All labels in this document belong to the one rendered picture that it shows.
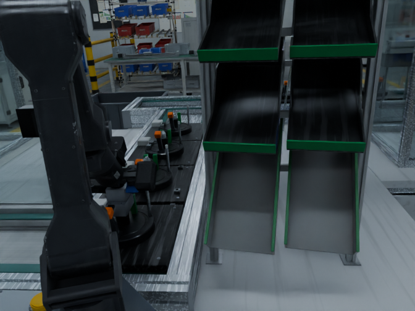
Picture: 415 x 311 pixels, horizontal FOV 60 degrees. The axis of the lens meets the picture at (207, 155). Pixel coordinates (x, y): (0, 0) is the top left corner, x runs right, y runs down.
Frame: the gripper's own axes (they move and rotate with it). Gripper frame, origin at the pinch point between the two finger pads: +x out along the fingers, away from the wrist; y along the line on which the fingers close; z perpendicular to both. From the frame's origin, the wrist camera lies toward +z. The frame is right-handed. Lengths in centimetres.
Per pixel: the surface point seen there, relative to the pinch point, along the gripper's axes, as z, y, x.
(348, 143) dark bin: 0.3, -45.1, -16.5
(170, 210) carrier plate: -1.1, -9.1, 13.8
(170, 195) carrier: 4.9, -8.0, 18.9
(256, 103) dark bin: 13.2, -30.3, -10.6
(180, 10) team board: 828, 131, 652
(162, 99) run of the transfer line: 101, 19, 105
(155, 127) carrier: 53, 10, 61
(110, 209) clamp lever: -7.2, -0.9, -4.9
